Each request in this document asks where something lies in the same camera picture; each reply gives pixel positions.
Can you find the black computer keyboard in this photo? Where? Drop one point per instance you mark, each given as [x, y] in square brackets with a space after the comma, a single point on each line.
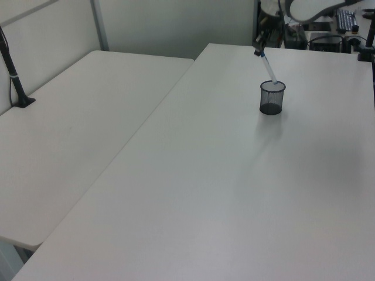
[346, 20]

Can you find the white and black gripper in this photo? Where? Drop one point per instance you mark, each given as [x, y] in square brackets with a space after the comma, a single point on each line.
[269, 13]

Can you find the black mesh pen cup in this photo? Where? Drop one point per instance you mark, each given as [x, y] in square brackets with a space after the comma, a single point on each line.
[272, 101]

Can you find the dark green box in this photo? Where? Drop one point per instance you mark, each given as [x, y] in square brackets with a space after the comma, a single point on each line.
[294, 39]

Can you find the black box device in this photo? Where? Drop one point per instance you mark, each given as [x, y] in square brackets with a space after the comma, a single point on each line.
[325, 42]

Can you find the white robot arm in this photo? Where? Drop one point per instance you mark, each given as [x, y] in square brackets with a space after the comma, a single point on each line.
[307, 8]

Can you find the black clamp pole mount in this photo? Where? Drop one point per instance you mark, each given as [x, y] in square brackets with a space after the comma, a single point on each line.
[366, 51]

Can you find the grey metal partition post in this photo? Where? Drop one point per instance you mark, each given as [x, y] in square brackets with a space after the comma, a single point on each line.
[100, 26]

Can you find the white marker with blue cap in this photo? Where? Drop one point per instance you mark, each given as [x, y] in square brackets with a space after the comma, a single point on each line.
[268, 66]

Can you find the black pole stand with base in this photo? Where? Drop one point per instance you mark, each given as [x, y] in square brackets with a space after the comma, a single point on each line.
[14, 82]

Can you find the small black cylinder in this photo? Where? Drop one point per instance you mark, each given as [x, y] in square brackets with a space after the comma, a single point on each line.
[355, 29]

